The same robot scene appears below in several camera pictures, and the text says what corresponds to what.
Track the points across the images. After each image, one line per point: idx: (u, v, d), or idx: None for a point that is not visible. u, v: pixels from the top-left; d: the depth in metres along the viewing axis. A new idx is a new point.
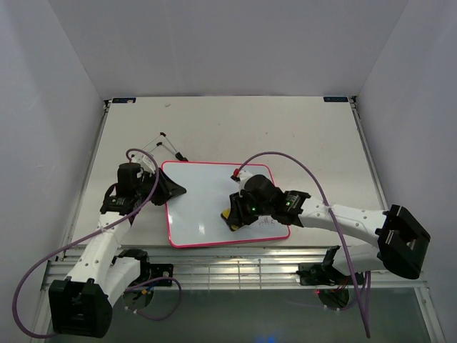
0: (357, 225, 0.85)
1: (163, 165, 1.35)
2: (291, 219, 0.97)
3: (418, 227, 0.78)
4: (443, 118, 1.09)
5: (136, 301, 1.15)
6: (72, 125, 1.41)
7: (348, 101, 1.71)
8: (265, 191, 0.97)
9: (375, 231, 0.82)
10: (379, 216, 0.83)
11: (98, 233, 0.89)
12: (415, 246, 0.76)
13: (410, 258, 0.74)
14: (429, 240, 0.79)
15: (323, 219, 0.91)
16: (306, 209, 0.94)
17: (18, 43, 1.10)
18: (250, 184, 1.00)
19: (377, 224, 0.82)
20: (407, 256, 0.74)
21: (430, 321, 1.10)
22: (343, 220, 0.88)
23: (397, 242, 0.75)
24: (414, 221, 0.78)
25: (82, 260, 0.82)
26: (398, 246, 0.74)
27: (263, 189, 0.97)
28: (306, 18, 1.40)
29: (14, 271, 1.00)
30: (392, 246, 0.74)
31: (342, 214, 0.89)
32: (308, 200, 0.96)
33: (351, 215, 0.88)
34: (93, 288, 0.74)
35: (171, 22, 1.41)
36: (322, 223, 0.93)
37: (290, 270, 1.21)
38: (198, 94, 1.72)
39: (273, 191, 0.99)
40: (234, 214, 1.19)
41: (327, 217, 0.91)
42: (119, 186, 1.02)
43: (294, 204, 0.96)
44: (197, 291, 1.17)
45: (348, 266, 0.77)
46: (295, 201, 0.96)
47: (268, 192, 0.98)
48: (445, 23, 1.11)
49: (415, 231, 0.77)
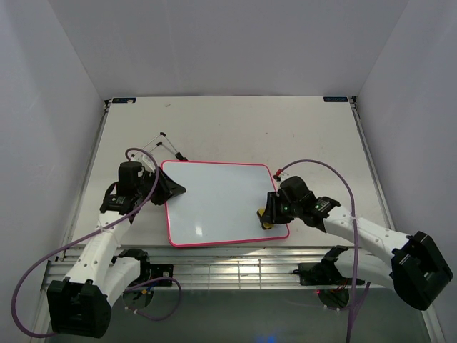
0: (377, 241, 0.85)
1: (163, 164, 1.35)
2: (316, 222, 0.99)
3: (441, 262, 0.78)
4: (442, 118, 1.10)
5: (136, 301, 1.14)
6: (72, 125, 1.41)
7: (348, 101, 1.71)
8: (297, 189, 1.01)
9: (392, 251, 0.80)
10: (401, 239, 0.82)
11: (98, 232, 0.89)
12: (432, 278, 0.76)
13: (422, 286, 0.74)
14: (450, 278, 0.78)
15: (345, 229, 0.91)
16: (333, 214, 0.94)
17: (18, 43, 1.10)
18: (285, 182, 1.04)
19: (396, 245, 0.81)
20: (418, 284, 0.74)
21: (430, 321, 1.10)
22: (365, 234, 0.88)
23: (411, 268, 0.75)
24: (438, 255, 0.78)
25: (81, 259, 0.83)
26: (413, 274, 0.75)
27: (295, 187, 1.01)
28: (306, 18, 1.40)
29: (14, 271, 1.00)
30: (405, 270, 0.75)
31: (366, 227, 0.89)
32: (337, 207, 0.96)
33: (375, 231, 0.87)
34: (91, 288, 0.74)
35: (171, 22, 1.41)
36: (344, 232, 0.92)
37: (290, 270, 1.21)
38: (198, 94, 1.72)
39: (305, 191, 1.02)
40: (268, 213, 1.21)
41: (350, 228, 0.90)
42: (119, 185, 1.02)
43: (323, 206, 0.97)
44: (197, 291, 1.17)
45: (352, 272, 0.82)
46: (324, 205, 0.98)
47: (300, 192, 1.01)
48: (445, 24, 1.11)
49: (436, 264, 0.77)
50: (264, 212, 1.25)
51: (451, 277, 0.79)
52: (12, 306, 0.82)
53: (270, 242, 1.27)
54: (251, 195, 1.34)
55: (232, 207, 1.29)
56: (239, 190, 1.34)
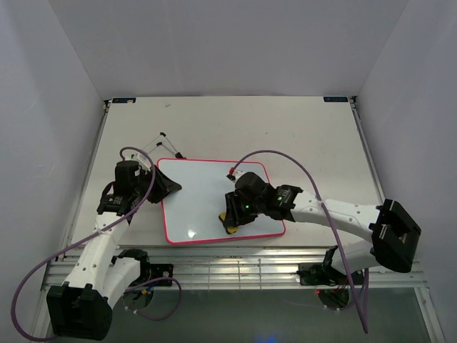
0: (350, 219, 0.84)
1: (158, 163, 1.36)
2: (283, 214, 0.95)
3: (410, 221, 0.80)
4: (443, 117, 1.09)
5: (136, 301, 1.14)
6: (72, 124, 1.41)
7: (348, 101, 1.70)
8: (254, 186, 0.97)
9: (368, 226, 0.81)
10: (373, 211, 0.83)
11: (96, 235, 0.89)
12: (408, 239, 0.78)
13: (403, 251, 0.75)
14: (420, 232, 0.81)
15: (315, 214, 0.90)
16: (298, 204, 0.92)
17: (17, 42, 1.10)
18: (239, 184, 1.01)
19: (370, 219, 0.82)
20: (400, 249, 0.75)
21: (430, 321, 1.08)
22: (338, 214, 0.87)
23: (391, 239, 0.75)
24: (406, 215, 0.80)
25: (80, 264, 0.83)
26: (393, 244, 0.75)
27: (251, 185, 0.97)
28: (306, 18, 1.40)
29: (14, 272, 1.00)
30: (388, 243, 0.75)
31: (335, 208, 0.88)
32: (299, 195, 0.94)
33: (345, 209, 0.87)
34: (91, 294, 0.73)
35: (171, 21, 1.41)
36: (314, 217, 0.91)
37: (290, 270, 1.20)
38: (198, 94, 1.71)
39: (263, 185, 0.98)
40: (230, 216, 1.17)
41: (320, 212, 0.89)
42: (116, 185, 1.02)
43: (285, 197, 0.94)
44: (197, 291, 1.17)
45: (344, 264, 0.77)
46: (286, 196, 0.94)
47: (258, 188, 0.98)
48: (446, 23, 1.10)
49: (408, 224, 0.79)
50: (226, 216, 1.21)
51: (421, 231, 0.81)
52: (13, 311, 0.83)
53: (270, 241, 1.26)
54: None
55: None
56: None
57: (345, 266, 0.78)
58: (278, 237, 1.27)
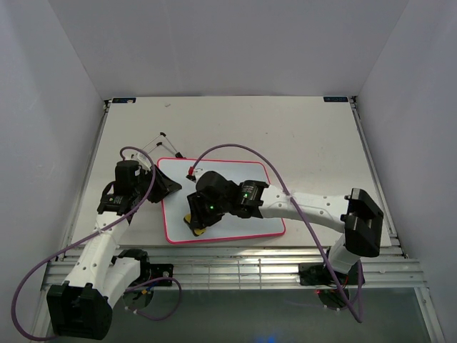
0: (322, 212, 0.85)
1: (158, 163, 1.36)
2: (250, 211, 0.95)
3: (375, 206, 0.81)
4: (442, 117, 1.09)
5: (136, 301, 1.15)
6: (71, 124, 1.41)
7: (348, 101, 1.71)
8: (217, 185, 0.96)
9: (340, 218, 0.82)
10: (343, 202, 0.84)
11: (96, 235, 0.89)
12: (375, 225, 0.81)
13: (372, 239, 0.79)
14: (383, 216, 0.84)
15: (285, 209, 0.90)
16: (266, 199, 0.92)
17: (17, 41, 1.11)
18: (202, 184, 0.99)
19: (342, 211, 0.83)
20: (368, 236, 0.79)
21: (429, 320, 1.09)
22: (308, 208, 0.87)
23: (360, 227, 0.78)
24: (372, 201, 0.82)
25: (80, 263, 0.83)
26: (365, 233, 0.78)
27: (214, 185, 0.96)
28: (306, 18, 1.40)
29: (14, 271, 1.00)
30: (360, 234, 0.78)
31: (305, 201, 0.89)
32: (265, 191, 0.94)
33: (315, 202, 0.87)
34: (91, 294, 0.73)
35: (171, 21, 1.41)
36: (284, 213, 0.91)
37: (290, 270, 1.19)
38: (198, 94, 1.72)
39: (226, 184, 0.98)
40: (195, 218, 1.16)
41: (290, 207, 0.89)
42: (116, 185, 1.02)
43: (252, 194, 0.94)
44: (197, 291, 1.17)
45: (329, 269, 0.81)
46: (253, 192, 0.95)
47: (221, 186, 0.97)
48: (445, 23, 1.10)
49: (373, 211, 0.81)
50: (191, 217, 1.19)
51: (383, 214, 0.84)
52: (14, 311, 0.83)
53: (270, 241, 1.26)
54: None
55: None
56: None
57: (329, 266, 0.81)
58: (278, 237, 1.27)
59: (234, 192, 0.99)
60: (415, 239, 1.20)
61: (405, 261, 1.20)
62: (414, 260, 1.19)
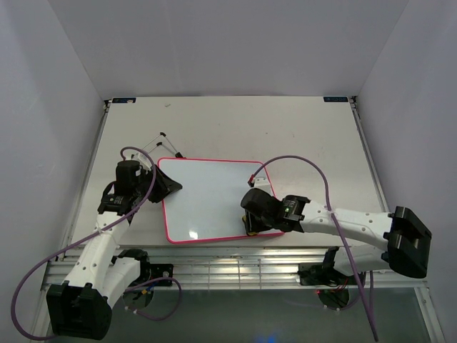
0: (363, 229, 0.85)
1: (158, 163, 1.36)
2: (292, 226, 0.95)
3: (423, 227, 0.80)
4: (442, 118, 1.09)
5: (136, 300, 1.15)
6: (71, 124, 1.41)
7: (348, 101, 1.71)
8: (258, 199, 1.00)
9: (383, 236, 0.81)
10: (386, 221, 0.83)
11: (96, 235, 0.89)
12: (421, 246, 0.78)
13: (418, 259, 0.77)
14: (432, 237, 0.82)
15: (326, 225, 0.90)
16: (308, 214, 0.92)
17: (17, 42, 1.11)
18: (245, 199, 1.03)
19: (385, 229, 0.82)
20: (413, 256, 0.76)
21: (429, 320, 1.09)
22: (348, 224, 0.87)
23: (405, 246, 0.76)
24: (419, 221, 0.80)
25: (80, 263, 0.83)
26: (409, 252, 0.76)
27: (255, 201, 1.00)
28: (305, 18, 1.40)
29: (14, 271, 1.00)
30: (405, 252, 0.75)
31: (345, 217, 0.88)
32: (308, 205, 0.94)
33: (357, 219, 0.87)
34: (91, 294, 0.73)
35: (171, 21, 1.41)
36: (324, 228, 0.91)
37: (290, 270, 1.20)
38: (198, 94, 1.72)
39: (268, 199, 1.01)
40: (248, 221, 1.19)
41: (330, 223, 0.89)
42: (117, 185, 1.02)
43: (293, 209, 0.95)
44: (197, 291, 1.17)
45: (352, 266, 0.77)
46: (293, 206, 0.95)
47: (263, 202, 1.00)
48: (445, 23, 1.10)
49: (420, 231, 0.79)
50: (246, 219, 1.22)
51: (432, 236, 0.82)
52: (13, 312, 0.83)
53: (270, 241, 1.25)
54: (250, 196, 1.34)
55: (232, 205, 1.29)
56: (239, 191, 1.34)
57: (353, 267, 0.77)
58: (278, 237, 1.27)
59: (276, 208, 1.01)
60: None
61: None
62: None
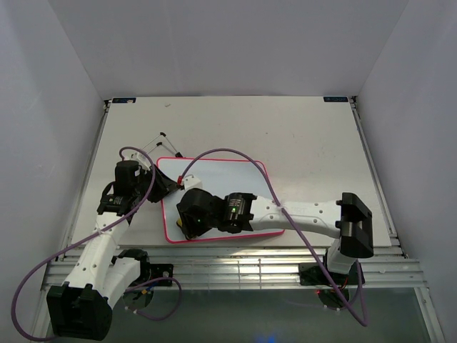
0: (315, 221, 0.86)
1: (158, 162, 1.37)
2: (240, 226, 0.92)
3: (364, 209, 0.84)
4: (442, 118, 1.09)
5: (136, 301, 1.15)
6: (71, 124, 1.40)
7: (348, 101, 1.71)
8: (201, 201, 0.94)
9: (335, 224, 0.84)
10: (334, 209, 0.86)
11: (96, 235, 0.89)
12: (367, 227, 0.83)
13: (368, 243, 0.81)
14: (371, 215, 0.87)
15: (278, 221, 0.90)
16: (256, 212, 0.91)
17: (17, 41, 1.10)
18: (186, 202, 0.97)
19: (336, 217, 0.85)
20: (365, 241, 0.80)
21: (430, 321, 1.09)
22: (300, 217, 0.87)
23: (357, 233, 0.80)
24: (361, 204, 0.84)
25: (79, 264, 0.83)
26: (361, 239, 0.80)
27: (198, 203, 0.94)
28: (306, 18, 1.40)
29: (14, 272, 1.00)
30: (358, 240, 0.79)
31: (297, 211, 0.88)
32: (255, 202, 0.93)
33: (307, 211, 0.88)
34: (91, 294, 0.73)
35: (171, 21, 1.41)
36: (277, 224, 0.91)
37: (291, 270, 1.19)
38: (198, 94, 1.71)
39: (210, 199, 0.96)
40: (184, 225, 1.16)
41: (282, 219, 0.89)
42: (116, 185, 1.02)
43: (240, 208, 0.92)
44: (197, 291, 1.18)
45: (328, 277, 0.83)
46: (240, 205, 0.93)
47: (206, 203, 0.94)
48: (445, 23, 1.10)
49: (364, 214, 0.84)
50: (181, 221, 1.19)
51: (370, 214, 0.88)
52: (13, 312, 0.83)
53: (270, 241, 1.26)
54: None
55: None
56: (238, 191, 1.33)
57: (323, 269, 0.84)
58: (278, 236, 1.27)
59: (219, 207, 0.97)
60: (415, 239, 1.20)
61: (405, 261, 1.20)
62: (414, 260, 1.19)
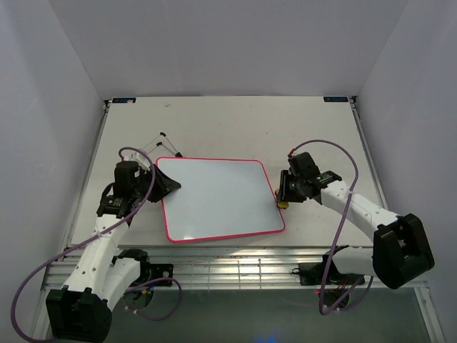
0: (365, 215, 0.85)
1: (158, 161, 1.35)
2: (314, 193, 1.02)
3: (425, 246, 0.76)
4: (442, 117, 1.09)
5: (136, 301, 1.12)
6: (71, 124, 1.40)
7: (348, 101, 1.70)
8: (302, 161, 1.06)
9: (377, 226, 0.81)
10: (390, 216, 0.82)
11: (95, 238, 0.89)
12: (412, 259, 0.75)
13: (399, 264, 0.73)
14: (430, 268, 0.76)
15: (339, 201, 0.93)
16: (330, 186, 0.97)
17: (17, 42, 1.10)
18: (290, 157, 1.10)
19: (383, 221, 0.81)
20: (395, 257, 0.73)
21: (430, 321, 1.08)
22: (358, 207, 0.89)
23: (393, 241, 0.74)
24: (423, 239, 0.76)
25: (79, 266, 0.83)
26: (392, 250, 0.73)
27: (299, 160, 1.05)
28: (305, 18, 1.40)
29: (14, 272, 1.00)
30: (387, 245, 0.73)
31: (360, 203, 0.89)
32: (336, 181, 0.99)
33: (368, 206, 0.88)
34: (90, 298, 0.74)
35: (170, 21, 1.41)
36: (338, 204, 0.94)
37: (290, 270, 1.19)
38: (198, 94, 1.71)
39: (310, 164, 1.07)
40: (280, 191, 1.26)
41: (343, 200, 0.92)
42: (116, 186, 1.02)
43: (324, 179, 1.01)
44: (197, 291, 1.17)
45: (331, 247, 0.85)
46: (325, 178, 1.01)
47: (305, 164, 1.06)
48: (445, 23, 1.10)
49: (420, 248, 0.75)
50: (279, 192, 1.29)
51: (432, 267, 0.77)
52: (11, 313, 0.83)
53: (270, 241, 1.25)
54: (251, 196, 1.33)
55: (231, 206, 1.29)
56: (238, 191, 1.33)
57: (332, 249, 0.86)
58: (278, 237, 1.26)
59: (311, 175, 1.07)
60: None
61: None
62: None
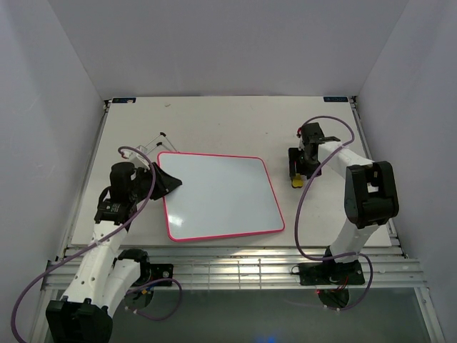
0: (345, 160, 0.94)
1: (159, 156, 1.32)
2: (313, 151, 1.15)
3: (392, 191, 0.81)
4: (442, 116, 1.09)
5: (136, 301, 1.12)
6: (71, 123, 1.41)
7: (348, 101, 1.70)
8: (308, 126, 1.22)
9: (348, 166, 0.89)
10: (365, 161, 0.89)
11: (93, 246, 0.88)
12: (376, 199, 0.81)
13: (362, 196, 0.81)
14: (394, 214, 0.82)
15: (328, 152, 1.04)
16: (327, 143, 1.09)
17: (16, 42, 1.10)
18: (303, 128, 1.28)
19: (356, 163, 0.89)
20: (360, 190, 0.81)
21: (430, 321, 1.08)
22: (343, 155, 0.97)
23: (360, 176, 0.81)
24: (393, 185, 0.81)
25: (78, 276, 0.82)
26: (358, 183, 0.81)
27: (305, 126, 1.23)
28: (305, 17, 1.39)
29: (15, 272, 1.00)
30: (354, 177, 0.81)
31: (346, 152, 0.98)
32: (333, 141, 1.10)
33: (352, 155, 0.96)
34: (91, 307, 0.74)
35: (170, 21, 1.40)
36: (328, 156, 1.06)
37: (290, 270, 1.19)
38: (197, 94, 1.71)
39: (315, 131, 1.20)
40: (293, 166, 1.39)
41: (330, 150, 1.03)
42: (113, 191, 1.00)
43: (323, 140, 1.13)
44: (197, 291, 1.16)
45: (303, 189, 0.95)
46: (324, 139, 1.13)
47: (311, 130, 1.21)
48: (445, 23, 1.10)
49: (388, 191, 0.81)
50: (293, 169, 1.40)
51: (395, 214, 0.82)
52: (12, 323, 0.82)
53: (271, 241, 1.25)
54: (251, 196, 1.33)
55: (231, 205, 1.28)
56: (238, 191, 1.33)
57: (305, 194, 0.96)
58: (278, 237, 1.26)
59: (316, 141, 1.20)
60: (415, 239, 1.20)
61: (406, 261, 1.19)
62: (414, 260, 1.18)
